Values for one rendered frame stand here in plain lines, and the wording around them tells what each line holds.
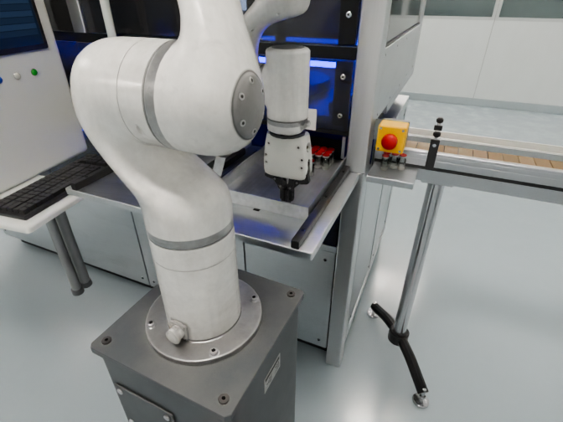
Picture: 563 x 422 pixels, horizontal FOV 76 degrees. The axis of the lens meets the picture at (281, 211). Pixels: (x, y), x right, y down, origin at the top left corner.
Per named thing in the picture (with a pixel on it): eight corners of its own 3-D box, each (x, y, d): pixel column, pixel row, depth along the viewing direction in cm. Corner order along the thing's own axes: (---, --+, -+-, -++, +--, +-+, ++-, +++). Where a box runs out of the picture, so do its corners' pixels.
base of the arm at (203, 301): (220, 386, 50) (206, 287, 40) (120, 337, 57) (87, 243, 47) (281, 296, 65) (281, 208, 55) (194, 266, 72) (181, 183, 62)
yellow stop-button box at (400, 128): (379, 141, 103) (383, 116, 99) (405, 146, 101) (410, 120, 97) (374, 151, 97) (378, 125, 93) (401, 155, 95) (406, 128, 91)
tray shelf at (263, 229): (178, 137, 134) (177, 132, 134) (364, 169, 110) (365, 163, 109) (66, 193, 97) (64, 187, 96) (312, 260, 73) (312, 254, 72)
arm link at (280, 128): (315, 113, 76) (315, 127, 77) (276, 108, 79) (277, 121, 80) (301, 125, 69) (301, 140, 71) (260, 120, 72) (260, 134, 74)
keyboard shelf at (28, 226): (72, 158, 138) (69, 152, 137) (135, 167, 131) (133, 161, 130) (-50, 219, 101) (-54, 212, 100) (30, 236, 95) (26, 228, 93)
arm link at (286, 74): (255, 118, 72) (298, 125, 69) (253, 47, 65) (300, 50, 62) (274, 107, 79) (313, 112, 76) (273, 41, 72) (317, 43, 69)
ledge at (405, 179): (375, 162, 114) (376, 157, 113) (418, 170, 110) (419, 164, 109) (365, 181, 103) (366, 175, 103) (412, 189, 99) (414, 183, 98)
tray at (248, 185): (270, 151, 118) (270, 141, 116) (348, 164, 109) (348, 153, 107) (211, 198, 91) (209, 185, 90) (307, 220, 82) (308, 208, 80)
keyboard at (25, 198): (90, 157, 132) (88, 151, 131) (122, 162, 129) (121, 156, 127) (-14, 213, 99) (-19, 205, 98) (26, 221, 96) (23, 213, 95)
